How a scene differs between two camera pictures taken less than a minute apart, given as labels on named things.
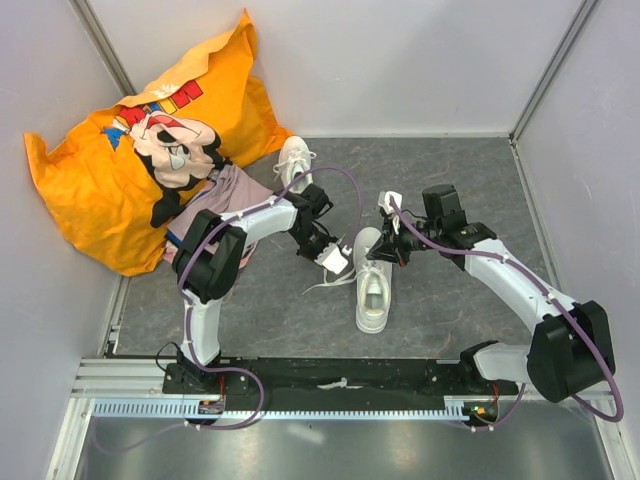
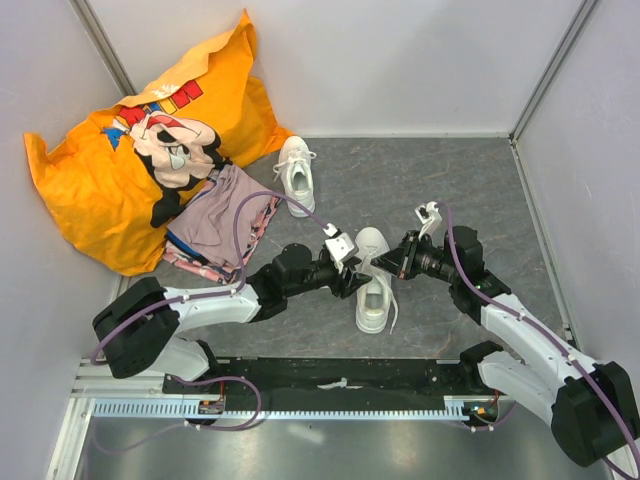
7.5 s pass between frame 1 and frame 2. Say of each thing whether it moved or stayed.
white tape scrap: stayed
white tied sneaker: stayed
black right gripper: moved
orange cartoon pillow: stayed
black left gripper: moved
